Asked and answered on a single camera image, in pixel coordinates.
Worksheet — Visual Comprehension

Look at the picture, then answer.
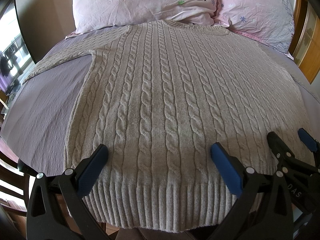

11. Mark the dark wooden chair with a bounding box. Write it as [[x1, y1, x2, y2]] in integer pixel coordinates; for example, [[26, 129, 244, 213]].
[[1, 152, 30, 217]]

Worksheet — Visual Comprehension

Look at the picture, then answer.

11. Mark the pink floral pillow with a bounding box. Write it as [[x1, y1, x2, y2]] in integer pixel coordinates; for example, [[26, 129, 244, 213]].
[[214, 0, 295, 57]]

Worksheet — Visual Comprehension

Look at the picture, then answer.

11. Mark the lavender bed sheet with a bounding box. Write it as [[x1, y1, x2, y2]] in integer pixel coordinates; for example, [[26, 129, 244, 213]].
[[0, 27, 320, 177]]

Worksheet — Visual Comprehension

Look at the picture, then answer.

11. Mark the beige cable-knit sweater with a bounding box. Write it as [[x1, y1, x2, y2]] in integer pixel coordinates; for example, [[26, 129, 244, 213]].
[[27, 21, 314, 232]]

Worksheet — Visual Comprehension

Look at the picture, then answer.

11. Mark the white floral pillow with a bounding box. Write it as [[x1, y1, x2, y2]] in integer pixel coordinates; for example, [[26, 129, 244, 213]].
[[72, 0, 216, 34]]

